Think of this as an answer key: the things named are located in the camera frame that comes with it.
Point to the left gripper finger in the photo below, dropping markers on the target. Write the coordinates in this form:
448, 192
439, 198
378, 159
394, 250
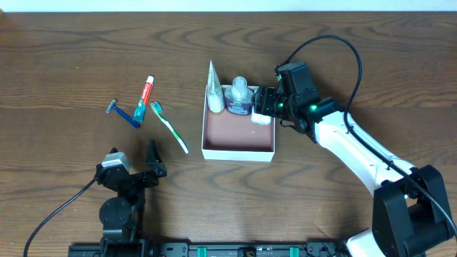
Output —
153, 158
113, 150

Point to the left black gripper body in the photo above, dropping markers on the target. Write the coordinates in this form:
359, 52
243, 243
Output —
133, 177

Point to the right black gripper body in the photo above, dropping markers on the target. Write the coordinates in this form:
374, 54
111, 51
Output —
260, 102

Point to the blue disposable razor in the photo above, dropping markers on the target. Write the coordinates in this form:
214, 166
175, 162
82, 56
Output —
113, 107

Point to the green white soap box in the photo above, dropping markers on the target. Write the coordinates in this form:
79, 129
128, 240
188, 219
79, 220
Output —
260, 119

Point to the red green toothpaste tube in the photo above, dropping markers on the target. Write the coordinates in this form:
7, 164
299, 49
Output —
144, 99

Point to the green white toothbrush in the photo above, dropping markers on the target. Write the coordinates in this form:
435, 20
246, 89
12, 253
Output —
157, 109

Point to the clear pump soap bottle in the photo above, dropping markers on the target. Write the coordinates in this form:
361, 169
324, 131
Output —
238, 97

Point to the white cardboard box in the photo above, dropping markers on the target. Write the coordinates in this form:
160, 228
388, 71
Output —
229, 137

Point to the white lotion tube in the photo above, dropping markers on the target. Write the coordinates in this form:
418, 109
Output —
214, 93

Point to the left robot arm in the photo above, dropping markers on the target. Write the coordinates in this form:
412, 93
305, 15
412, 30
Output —
122, 216

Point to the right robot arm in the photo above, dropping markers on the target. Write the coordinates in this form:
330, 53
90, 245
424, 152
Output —
411, 213

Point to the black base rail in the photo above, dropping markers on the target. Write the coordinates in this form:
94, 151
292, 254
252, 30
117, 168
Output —
316, 249

